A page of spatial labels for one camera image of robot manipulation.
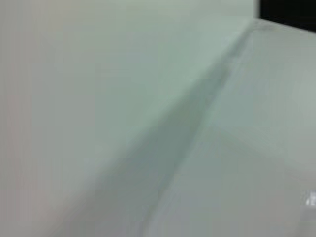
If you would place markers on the black background panel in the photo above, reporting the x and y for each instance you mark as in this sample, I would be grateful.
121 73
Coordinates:
288 10

